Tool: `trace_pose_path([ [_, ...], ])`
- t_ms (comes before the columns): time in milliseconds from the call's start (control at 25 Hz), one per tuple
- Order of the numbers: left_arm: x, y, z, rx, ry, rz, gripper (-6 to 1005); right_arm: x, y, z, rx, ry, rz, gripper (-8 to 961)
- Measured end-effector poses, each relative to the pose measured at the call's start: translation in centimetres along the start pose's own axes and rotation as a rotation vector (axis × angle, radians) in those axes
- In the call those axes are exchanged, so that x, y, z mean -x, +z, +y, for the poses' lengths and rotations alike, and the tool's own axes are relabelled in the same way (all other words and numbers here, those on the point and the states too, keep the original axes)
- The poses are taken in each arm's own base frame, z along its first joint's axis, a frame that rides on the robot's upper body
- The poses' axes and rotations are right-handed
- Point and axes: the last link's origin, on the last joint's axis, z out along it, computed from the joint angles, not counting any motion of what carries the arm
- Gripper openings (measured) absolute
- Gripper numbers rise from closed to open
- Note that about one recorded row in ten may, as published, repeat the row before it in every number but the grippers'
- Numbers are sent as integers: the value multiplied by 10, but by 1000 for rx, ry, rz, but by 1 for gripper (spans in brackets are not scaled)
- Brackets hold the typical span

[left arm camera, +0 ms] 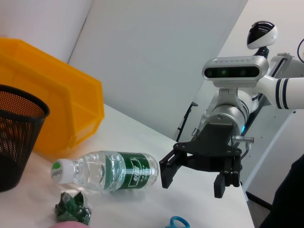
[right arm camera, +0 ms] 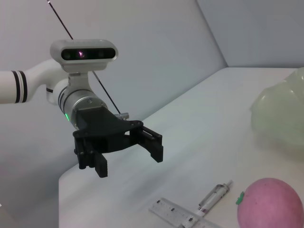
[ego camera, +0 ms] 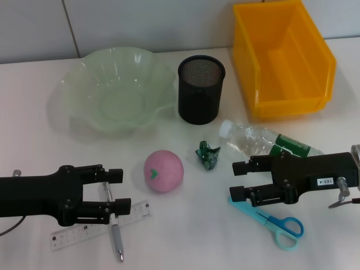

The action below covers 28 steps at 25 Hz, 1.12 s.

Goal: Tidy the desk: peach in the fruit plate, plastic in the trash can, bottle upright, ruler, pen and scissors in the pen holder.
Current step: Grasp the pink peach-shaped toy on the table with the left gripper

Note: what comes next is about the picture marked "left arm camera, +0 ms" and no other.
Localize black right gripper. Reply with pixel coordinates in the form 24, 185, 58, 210
159, 123, 242, 199

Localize black mesh cup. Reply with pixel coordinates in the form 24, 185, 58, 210
0, 85, 51, 193

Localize clear bottle with green label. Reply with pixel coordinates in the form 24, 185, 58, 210
51, 150, 159, 194

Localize pink peach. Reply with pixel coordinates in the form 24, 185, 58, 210
48, 220, 92, 228

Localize blue scissors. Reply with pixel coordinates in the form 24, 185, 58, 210
166, 215, 190, 228

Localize yellow plastic storage bin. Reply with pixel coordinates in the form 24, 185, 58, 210
0, 37, 105, 158

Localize black stand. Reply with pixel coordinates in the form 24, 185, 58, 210
175, 101, 199, 141

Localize green plastic wrapper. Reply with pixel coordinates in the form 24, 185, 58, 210
54, 191, 93, 225

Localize person in dark clothing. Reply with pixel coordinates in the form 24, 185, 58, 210
258, 153, 304, 228

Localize white humanoid robot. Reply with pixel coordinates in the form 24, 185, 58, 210
246, 20, 278, 59

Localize right gripper cable with connector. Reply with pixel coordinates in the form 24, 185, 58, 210
231, 134, 255, 152

